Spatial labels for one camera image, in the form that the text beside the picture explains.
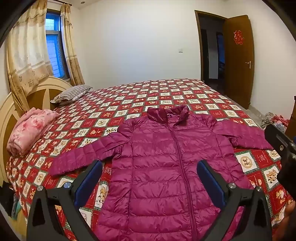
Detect pile of mixed clothes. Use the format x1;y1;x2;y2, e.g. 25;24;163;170
261;112;291;133

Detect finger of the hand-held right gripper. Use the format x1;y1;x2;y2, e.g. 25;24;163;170
264;124;296;161

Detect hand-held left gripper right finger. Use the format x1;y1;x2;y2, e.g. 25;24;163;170
196;160;273;241

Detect pink floral folded blanket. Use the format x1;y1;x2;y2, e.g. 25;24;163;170
6;108;60;157

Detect brown wooden door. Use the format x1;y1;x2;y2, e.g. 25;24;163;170
223;15;255;104

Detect red patterned bedspread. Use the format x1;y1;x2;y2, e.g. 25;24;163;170
6;78;295;241

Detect wide beige floral curtain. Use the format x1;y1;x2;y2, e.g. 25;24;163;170
6;10;55;114

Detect wooden bed headboard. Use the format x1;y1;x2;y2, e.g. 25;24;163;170
0;76;74;186

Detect window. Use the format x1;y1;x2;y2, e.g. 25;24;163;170
45;9;70;80

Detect magenta puffer jacket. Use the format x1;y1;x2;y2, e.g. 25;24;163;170
48;105;274;241

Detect narrow beige floral curtain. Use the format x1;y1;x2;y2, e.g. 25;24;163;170
60;3;85;86

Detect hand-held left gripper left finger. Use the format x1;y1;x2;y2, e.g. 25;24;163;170
26;160;104;241

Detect striped pillow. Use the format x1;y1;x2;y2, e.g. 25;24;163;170
50;85;93;106

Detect dark wooden door frame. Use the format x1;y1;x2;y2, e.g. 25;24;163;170
194;10;228;92

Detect red paper door decoration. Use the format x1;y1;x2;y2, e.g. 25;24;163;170
233;30;245;45

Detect dark clothes beside bed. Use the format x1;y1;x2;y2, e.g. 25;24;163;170
0;181;22;220

